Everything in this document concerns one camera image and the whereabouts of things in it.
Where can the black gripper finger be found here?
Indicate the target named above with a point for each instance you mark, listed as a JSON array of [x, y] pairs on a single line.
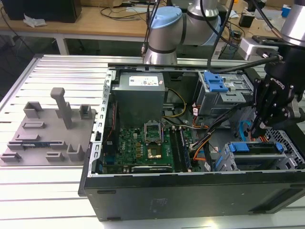
[[259, 100], [277, 112]]

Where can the hard disk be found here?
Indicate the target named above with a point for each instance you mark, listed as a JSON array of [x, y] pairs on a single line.
[[241, 146]]

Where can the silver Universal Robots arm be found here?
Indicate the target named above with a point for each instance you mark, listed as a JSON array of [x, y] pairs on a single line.
[[166, 31]]

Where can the grey perforated disk bay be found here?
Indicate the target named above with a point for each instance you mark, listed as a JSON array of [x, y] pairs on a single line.
[[289, 152]]

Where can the grey metal drive cage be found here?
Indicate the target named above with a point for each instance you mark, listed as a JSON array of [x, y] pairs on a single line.
[[214, 102]]

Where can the blue plastic drive latch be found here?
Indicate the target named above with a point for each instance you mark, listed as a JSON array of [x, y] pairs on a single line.
[[215, 82]]

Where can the flat grey box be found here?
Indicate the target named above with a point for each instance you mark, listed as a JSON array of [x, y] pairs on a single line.
[[274, 14]]

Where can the blue white carton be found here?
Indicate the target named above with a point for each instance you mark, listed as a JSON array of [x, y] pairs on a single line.
[[287, 10]]

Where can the small black box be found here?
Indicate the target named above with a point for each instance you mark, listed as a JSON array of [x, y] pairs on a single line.
[[246, 20]]

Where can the installed RAM stick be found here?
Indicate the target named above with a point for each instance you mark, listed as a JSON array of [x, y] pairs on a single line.
[[185, 152]]

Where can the CPU socket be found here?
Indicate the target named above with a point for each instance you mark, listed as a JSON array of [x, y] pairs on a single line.
[[153, 133]]

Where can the grey power supply unit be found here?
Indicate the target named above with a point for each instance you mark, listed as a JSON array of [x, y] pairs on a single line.
[[138, 105]]

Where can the black open PC case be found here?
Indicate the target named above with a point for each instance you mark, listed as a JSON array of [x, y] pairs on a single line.
[[181, 198]]

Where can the black graphics card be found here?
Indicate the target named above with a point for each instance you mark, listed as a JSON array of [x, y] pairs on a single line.
[[151, 169]]

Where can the green motherboard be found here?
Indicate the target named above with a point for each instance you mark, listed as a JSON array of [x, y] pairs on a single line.
[[133, 152]]

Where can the wooden desk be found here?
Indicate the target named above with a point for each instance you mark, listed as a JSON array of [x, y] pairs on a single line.
[[95, 26]]

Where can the grey plastic parts rack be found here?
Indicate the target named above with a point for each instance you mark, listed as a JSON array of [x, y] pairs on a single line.
[[59, 145]]

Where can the RAM stick with blue label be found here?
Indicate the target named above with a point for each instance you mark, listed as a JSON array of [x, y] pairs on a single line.
[[35, 144]]

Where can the large black box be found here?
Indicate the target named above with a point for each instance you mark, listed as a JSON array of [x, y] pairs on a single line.
[[43, 10]]

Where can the crumpled white plastic bag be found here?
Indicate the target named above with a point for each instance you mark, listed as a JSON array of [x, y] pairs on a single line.
[[34, 22]]

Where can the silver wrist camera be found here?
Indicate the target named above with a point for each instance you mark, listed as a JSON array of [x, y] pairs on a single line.
[[250, 48]]

